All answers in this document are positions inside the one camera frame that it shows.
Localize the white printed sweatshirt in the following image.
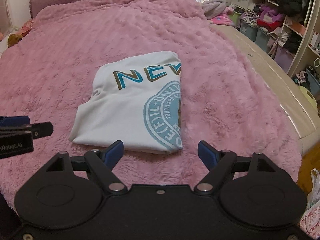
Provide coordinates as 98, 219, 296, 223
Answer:
69, 51, 183, 154

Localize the brown plush toy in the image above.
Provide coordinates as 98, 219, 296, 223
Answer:
7, 34, 23, 48

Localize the beige mattress edge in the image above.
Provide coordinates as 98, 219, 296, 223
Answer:
211, 24, 319, 155

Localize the red floral cushion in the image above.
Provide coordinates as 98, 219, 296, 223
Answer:
16, 19, 34, 37

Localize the pink floral bag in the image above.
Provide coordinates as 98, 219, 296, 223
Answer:
300, 168, 320, 239

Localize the teal storage bin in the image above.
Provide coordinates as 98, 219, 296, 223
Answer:
240, 20, 270, 53

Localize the grey folded blanket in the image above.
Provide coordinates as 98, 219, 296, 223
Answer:
195, 0, 226, 20

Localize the open wardrobe shelf unit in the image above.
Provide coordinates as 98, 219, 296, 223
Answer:
232, 0, 319, 97

